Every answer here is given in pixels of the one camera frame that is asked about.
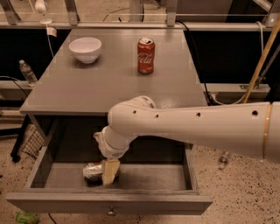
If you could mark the clear plastic water bottle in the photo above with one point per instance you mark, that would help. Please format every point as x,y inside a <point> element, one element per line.
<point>28,73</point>

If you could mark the green crumpled bag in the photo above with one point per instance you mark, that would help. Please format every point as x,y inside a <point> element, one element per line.
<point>26,218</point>

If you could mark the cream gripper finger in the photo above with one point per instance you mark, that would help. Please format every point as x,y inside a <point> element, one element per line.
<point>110,168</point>

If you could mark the metal railing frame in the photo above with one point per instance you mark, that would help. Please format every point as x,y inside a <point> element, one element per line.
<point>197,15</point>

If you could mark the white ceramic bowl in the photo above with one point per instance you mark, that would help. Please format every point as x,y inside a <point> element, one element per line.
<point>86,50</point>

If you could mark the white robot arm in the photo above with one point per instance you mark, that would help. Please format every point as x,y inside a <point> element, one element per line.
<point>250,129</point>

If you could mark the plastic bottle lying on floor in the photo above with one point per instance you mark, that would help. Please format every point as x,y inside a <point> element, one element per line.
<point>224,160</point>

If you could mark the black wire mesh basket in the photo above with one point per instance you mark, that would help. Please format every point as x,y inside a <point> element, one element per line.
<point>34,144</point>

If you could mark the grey open top drawer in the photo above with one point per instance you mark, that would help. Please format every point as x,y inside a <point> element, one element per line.
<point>156,177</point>

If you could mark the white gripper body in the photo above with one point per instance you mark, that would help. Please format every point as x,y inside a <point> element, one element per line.
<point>107,149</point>

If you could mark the grey cabinet counter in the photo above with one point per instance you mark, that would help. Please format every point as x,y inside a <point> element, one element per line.
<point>76,93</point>

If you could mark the metal drawer knob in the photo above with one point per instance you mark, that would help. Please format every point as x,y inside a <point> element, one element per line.
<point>111,212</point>

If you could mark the yellow metal frame stand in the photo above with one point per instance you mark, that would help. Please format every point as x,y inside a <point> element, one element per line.
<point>264,55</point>

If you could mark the red coca-cola can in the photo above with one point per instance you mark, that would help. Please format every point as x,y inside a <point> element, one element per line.
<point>145,55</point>

